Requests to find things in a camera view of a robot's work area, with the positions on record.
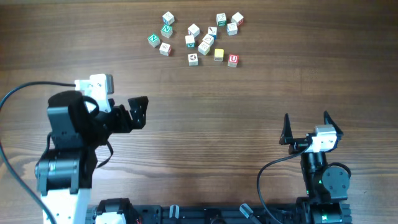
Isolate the block red M side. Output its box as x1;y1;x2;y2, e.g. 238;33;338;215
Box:
231;12;244;26

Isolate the camera black cable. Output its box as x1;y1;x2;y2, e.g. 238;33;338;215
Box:
256;142;313;224
0;81;77;224

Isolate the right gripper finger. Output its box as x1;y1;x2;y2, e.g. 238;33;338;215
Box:
323;111;344;137
280;113;293;140

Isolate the block dark round picture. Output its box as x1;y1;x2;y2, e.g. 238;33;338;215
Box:
188;54;198;66

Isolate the block blue sketch right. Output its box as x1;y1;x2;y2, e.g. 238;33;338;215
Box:
227;22;238;35

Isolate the block blue side top left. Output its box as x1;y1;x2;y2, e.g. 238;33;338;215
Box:
162;11;175;26

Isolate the block green Z side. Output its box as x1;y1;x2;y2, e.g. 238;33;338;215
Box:
216;13;227;27

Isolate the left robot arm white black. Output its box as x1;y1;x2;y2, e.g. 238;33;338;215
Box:
35;90;149;223

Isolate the yellow block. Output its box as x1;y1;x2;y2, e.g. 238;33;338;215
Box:
214;49;224;62

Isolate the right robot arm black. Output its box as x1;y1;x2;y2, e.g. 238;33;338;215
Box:
279;111;352;224

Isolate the block sketch tilted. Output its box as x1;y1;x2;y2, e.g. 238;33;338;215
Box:
202;34;215;46

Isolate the green N block upper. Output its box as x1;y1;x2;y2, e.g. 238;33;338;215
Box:
161;24;173;39

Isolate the block blue side centre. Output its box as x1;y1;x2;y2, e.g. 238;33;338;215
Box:
208;27;218;39

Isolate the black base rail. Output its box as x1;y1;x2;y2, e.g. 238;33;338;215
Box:
85;204;353;224

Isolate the green N block left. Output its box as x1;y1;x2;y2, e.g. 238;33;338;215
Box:
147;33;160;48

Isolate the block red picture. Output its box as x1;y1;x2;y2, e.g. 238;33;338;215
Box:
159;42;172;56

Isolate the block green V side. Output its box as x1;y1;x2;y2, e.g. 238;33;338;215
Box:
185;35;195;48

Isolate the plain white block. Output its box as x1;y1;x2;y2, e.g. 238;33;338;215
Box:
187;24;200;37

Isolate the green n block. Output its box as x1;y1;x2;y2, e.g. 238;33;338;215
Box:
161;24;173;39
147;33;160;48

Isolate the left camera black cable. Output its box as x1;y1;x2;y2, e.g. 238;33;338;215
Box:
0;81;77;224

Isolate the block blue side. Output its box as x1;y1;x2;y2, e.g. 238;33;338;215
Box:
162;11;175;26
208;27;218;39

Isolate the block tree sketch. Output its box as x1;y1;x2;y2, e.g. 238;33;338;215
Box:
198;41;210;55

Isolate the right camera black cable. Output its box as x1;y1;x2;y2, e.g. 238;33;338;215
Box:
256;142;313;224

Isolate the red U block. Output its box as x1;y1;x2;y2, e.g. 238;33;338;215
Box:
228;54;239;67

